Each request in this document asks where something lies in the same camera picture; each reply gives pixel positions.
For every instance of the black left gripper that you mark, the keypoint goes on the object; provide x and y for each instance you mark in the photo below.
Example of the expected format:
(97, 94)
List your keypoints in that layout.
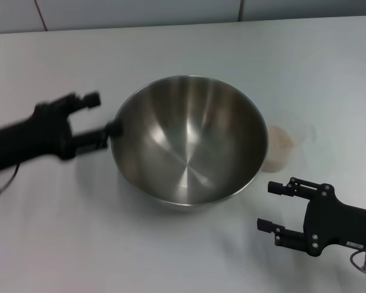
(33, 137)

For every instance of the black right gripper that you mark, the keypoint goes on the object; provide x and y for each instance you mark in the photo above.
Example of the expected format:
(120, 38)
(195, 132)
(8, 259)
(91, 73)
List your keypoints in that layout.
(341, 224)

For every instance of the white rice grains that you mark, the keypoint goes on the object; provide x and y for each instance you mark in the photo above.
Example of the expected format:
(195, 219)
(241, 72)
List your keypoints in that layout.
(279, 143)

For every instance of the clear plastic measuring cup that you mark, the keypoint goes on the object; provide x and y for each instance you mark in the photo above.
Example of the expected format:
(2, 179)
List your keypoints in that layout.
(299, 134)

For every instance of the stainless steel mixing bowl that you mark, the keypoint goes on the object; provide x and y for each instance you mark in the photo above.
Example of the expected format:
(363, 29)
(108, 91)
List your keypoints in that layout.
(186, 146)

